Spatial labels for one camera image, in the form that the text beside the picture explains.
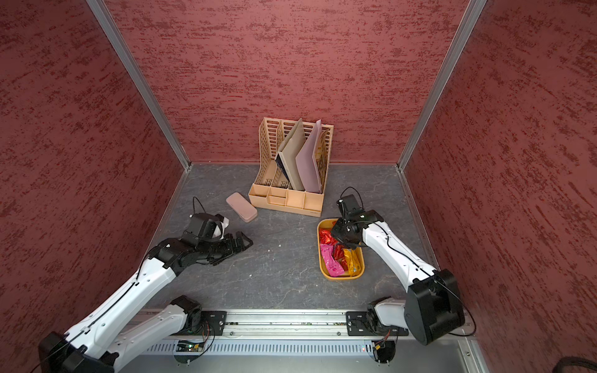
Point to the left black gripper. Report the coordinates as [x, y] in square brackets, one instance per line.
[229, 250]

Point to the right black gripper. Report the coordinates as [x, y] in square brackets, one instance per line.
[336, 234]

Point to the red tea bag top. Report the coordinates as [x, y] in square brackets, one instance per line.
[326, 238]

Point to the red tea bag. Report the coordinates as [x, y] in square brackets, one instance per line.
[338, 253]
[326, 238]

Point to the yellow tea bag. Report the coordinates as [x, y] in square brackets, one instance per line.
[353, 262]

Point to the pink tea bag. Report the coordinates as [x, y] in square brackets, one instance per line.
[333, 267]

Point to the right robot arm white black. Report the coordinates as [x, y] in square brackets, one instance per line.
[432, 307]

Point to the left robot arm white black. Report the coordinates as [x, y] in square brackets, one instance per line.
[99, 342]

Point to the yellow plastic storage box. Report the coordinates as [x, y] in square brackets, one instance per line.
[329, 224]

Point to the pink glasses case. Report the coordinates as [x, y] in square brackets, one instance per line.
[245, 210]

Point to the beige plastic file organizer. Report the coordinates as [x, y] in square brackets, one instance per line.
[267, 190]

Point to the mauve folder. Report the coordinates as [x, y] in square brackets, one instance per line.
[306, 163]

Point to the black notebook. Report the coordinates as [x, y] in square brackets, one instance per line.
[281, 166]

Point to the tan cardboard folder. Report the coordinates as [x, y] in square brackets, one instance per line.
[289, 149]

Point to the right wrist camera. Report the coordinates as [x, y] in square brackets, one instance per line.
[349, 208]

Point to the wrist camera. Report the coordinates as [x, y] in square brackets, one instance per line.
[205, 227]
[349, 208]

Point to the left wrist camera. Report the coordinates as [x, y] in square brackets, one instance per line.
[205, 227]

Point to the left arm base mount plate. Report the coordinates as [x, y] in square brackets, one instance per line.
[212, 323]

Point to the aluminium front rail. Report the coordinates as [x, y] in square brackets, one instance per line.
[288, 324]

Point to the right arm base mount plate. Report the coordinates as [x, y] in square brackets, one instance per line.
[361, 324]

